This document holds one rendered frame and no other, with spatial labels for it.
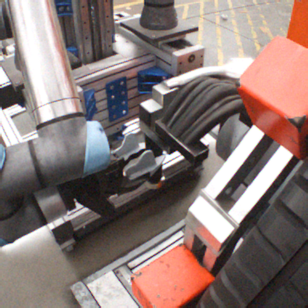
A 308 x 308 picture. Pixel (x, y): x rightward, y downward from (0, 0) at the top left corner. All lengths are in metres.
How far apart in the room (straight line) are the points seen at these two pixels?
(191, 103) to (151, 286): 0.25
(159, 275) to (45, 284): 1.05
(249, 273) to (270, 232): 0.05
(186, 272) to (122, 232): 1.08
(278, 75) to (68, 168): 0.29
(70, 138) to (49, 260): 1.09
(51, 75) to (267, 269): 0.36
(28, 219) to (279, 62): 0.42
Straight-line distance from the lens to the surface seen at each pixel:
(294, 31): 0.98
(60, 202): 0.52
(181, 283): 0.42
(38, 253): 1.51
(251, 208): 0.35
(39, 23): 0.48
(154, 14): 1.18
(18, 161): 0.43
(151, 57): 1.20
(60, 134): 0.43
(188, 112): 0.43
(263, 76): 0.28
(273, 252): 0.29
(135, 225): 1.50
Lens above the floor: 1.27
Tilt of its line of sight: 45 degrees down
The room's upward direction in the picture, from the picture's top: straight up
